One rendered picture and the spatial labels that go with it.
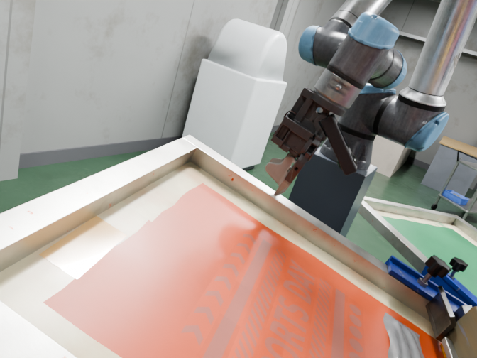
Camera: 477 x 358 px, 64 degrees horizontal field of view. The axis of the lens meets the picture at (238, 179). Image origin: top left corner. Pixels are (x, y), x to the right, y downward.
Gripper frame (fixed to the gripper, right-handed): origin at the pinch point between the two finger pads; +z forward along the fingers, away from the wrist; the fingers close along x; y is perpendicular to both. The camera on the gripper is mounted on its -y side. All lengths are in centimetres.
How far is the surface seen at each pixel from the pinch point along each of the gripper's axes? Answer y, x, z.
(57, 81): 184, -182, 91
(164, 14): 173, -279, 18
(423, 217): -60, -99, 9
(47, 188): 139, -149, 153
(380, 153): -119, -599, 63
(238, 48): 107, -319, 13
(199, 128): 102, -315, 104
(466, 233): -79, -101, 5
